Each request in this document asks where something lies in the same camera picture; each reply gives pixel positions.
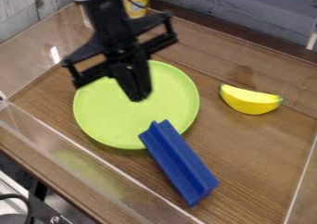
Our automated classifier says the clear acrylic front wall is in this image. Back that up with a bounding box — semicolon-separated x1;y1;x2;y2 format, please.
0;92;205;224

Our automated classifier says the blue T-shaped block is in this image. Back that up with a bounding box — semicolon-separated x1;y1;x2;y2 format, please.
140;120;220;206

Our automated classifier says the yellow labelled tin can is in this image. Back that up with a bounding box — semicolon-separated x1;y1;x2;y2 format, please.
125;0;150;19

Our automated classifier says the yellow banana toy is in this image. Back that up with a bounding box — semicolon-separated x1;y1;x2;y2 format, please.
220;84;284;115

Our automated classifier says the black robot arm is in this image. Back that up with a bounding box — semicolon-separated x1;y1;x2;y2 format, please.
62;0;177;102

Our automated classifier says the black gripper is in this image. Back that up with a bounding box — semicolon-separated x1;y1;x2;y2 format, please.
62;0;177;102

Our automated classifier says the green round plate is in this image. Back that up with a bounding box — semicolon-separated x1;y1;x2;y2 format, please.
74;60;200;150

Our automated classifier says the black cable lower left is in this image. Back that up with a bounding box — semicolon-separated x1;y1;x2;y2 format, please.
0;193;35;224

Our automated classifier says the black metal table frame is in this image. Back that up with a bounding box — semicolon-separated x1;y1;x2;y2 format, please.
27;180;74;224

